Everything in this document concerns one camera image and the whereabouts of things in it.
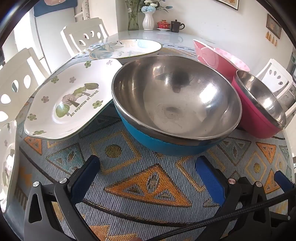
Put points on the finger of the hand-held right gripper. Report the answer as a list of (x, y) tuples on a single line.
[(284, 180)]

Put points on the white refrigerator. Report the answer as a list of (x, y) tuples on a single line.
[(50, 41)]

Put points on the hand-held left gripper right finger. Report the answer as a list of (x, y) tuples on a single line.
[(211, 180)]

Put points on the red lidded teacup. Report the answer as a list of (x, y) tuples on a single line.
[(163, 24)]

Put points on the white ribbed vase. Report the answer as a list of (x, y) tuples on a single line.
[(148, 22)]

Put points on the blue and white artificial flowers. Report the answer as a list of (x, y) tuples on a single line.
[(150, 4)]

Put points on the dried flower stems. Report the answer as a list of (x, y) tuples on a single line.
[(132, 3)]

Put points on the white scalloped plate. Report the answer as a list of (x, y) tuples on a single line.
[(7, 162)]

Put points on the pink steel bowl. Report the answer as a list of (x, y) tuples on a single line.
[(261, 99)]

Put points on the white plate with tree print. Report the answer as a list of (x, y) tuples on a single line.
[(46, 115)]

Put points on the white saucer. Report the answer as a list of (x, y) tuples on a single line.
[(163, 29)]

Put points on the large framed wall picture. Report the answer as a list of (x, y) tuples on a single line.
[(227, 3)]

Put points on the green glass vase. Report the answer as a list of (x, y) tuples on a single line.
[(133, 22)]

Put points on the orange hanging ornaments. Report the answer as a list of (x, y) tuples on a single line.
[(272, 39)]

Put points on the oval plate with leaf print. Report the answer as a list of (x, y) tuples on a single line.
[(129, 48)]

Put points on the white dining chair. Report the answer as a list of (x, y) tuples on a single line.
[(290, 104), (20, 67), (269, 68), (78, 30)]

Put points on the blue and pink cloth cover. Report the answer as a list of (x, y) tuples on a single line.
[(55, 8)]

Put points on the patterned woven table mat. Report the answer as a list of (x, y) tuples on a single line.
[(143, 199)]

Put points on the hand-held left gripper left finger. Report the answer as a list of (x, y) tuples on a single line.
[(85, 178)]

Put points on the small framed wall picture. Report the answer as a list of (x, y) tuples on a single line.
[(273, 25)]

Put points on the light pink plastic bowl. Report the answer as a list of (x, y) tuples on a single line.
[(215, 58)]

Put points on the dark brown mug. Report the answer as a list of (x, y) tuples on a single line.
[(176, 26)]

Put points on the blue steel bowl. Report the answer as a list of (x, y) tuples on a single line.
[(175, 97)]

